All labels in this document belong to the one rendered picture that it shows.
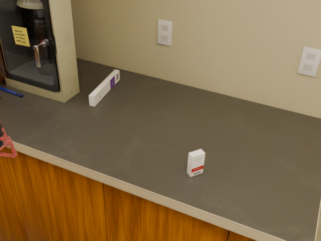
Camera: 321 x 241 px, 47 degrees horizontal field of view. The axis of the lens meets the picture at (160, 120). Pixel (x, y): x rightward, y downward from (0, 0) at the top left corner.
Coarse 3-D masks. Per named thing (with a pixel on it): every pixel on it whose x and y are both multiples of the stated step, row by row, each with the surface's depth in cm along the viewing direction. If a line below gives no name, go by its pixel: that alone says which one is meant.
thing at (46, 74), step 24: (0, 0) 141; (24, 0) 136; (0, 24) 148; (24, 24) 142; (48, 24) 137; (0, 48) 155; (24, 48) 148; (48, 48) 143; (24, 72) 155; (48, 72) 149
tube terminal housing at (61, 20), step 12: (48, 0) 133; (60, 0) 137; (60, 12) 139; (60, 24) 140; (72, 24) 147; (60, 36) 142; (72, 36) 149; (60, 48) 144; (72, 48) 151; (60, 60) 146; (72, 60) 153; (60, 72) 148; (72, 72) 156; (12, 84) 164; (24, 84) 161; (60, 84) 151; (72, 84) 158; (48, 96) 158; (60, 96) 155; (72, 96) 160
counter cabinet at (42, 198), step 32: (0, 160) 149; (32, 160) 139; (0, 192) 162; (32, 192) 150; (64, 192) 140; (96, 192) 132; (0, 224) 178; (32, 224) 164; (64, 224) 152; (96, 224) 142; (128, 224) 133; (160, 224) 125; (192, 224) 118
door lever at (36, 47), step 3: (42, 42) 142; (36, 45) 139; (39, 45) 140; (42, 45) 141; (45, 45) 142; (33, 48) 139; (36, 48) 139; (36, 51) 139; (39, 51) 140; (36, 54) 140; (39, 54) 141; (36, 57) 141; (39, 57) 141; (36, 60) 142; (39, 60) 142; (36, 63) 142; (39, 63) 142; (39, 66) 143
